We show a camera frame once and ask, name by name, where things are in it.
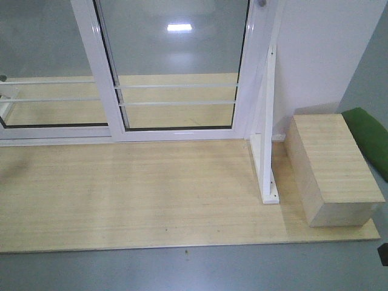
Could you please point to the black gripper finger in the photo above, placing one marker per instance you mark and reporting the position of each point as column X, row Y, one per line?
column 383, row 253

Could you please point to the white sliding glass door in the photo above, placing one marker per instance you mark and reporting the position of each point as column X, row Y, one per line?
column 177, row 70

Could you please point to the light wooden box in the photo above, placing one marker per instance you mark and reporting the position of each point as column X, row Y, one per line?
column 336, row 186

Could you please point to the green cushion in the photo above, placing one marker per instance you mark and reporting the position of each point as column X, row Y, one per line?
column 370, row 136

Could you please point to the white triangular support brace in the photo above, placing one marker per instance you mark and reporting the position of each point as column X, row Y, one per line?
column 261, row 137

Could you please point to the light wooden base platform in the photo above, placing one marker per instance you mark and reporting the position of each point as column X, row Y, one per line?
column 146, row 194

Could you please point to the white door frame post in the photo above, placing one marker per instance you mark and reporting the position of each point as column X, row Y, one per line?
column 259, row 50

